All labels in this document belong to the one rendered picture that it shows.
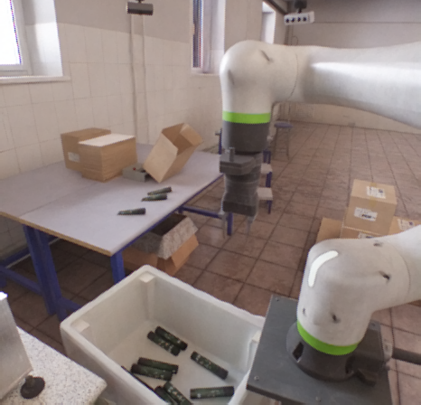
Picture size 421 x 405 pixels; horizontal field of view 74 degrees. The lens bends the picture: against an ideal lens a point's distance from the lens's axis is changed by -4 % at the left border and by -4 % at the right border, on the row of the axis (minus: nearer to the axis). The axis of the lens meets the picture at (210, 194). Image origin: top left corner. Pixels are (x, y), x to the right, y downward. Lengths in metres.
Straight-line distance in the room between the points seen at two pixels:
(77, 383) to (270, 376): 0.47
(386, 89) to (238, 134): 0.25
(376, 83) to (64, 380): 0.89
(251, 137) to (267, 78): 0.11
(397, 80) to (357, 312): 0.36
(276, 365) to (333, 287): 0.22
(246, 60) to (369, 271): 0.40
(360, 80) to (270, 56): 0.17
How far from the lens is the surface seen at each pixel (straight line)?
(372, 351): 0.67
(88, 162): 2.10
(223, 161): 0.52
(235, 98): 0.54
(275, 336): 0.71
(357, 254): 0.55
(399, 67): 0.40
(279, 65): 0.55
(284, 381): 0.65
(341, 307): 0.55
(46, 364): 0.94
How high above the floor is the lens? 1.45
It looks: 23 degrees down
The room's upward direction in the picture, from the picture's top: 1 degrees clockwise
